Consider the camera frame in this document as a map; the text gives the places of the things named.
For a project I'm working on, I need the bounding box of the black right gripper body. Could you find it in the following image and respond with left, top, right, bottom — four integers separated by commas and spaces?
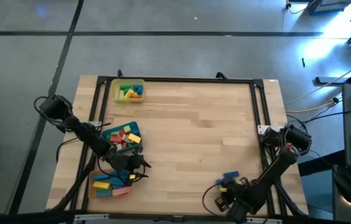
215, 177, 251, 213

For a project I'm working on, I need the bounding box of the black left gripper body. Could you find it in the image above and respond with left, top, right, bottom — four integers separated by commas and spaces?
124, 152, 144, 184

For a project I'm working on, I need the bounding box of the pink block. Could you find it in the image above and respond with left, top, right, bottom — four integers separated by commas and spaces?
112, 186, 131, 197

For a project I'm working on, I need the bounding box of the yellow plank block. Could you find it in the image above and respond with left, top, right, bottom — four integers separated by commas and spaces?
92, 181, 111, 190

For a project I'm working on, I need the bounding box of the teal plastic bin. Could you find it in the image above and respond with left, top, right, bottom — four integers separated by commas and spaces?
101, 121, 143, 154

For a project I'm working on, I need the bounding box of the orange plastic bin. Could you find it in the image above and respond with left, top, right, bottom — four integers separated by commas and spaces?
88, 169, 132, 200

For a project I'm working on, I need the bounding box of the yellow plastic bin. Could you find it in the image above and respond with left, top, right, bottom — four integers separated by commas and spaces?
110, 78, 146, 104

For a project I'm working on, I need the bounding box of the black computer mouse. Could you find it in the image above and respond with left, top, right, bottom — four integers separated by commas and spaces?
334, 174, 351, 205

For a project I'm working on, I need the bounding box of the black rig beam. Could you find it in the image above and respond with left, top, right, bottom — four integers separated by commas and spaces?
0, 210, 351, 224

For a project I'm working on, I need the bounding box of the black desk leg bar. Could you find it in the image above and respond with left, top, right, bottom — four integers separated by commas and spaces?
314, 60, 351, 86

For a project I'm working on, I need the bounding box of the blue box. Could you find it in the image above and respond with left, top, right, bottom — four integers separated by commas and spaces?
306, 0, 351, 16

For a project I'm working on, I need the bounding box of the silver bracket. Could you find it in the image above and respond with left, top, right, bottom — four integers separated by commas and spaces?
246, 217, 284, 224
73, 213, 111, 222

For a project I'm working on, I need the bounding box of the black aluminium table frame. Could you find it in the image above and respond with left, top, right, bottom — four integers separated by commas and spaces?
50, 74, 309, 218

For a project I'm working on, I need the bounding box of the yellow floor cable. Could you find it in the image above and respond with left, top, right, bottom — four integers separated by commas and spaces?
286, 99, 341, 113

